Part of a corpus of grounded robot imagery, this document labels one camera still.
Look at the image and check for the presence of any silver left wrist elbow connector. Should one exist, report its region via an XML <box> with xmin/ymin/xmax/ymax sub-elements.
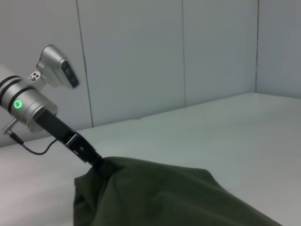
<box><xmin>1</xmin><ymin>118</ymin><xmax>17</xmax><ymax>137</ymax></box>

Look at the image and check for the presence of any dark green FREE T-shirt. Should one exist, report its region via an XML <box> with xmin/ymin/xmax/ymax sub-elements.
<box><xmin>73</xmin><ymin>155</ymin><xmax>284</xmax><ymax>226</ymax></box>

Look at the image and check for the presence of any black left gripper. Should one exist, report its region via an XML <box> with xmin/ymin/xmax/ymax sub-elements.
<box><xmin>34</xmin><ymin>110</ymin><xmax>116</xmax><ymax>177</ymax></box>

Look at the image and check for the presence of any thin left wrist cable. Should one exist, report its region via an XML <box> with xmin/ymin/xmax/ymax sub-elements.
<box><xmin>9</xmin><ymin>132</ymin><xmax>58</xmax><ymax>156</ymax></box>

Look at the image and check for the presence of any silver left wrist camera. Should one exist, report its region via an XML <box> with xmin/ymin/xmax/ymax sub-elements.
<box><xmin>28</xmin><ymin>44</ymin><xmax>80</xmax><ymax>89</ymax></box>

